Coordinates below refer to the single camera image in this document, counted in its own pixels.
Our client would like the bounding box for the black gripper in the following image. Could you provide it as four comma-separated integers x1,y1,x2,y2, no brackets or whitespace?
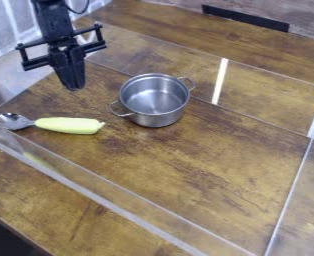
16,9,107,91

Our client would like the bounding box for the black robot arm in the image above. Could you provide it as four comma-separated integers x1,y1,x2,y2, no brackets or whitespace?
16,0,107,91

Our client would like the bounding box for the small steel pot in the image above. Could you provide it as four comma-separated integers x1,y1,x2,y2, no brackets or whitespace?
111,73,196,128

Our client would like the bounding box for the clear acrylic triangle bracket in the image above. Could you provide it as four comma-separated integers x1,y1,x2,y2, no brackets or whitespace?
75,22,107,57

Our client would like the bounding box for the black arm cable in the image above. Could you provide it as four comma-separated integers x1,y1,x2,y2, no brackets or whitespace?
64,0,92,16

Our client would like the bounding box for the clear acrylic enclosure wall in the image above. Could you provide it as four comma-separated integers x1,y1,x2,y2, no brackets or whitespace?
0,19,314,256

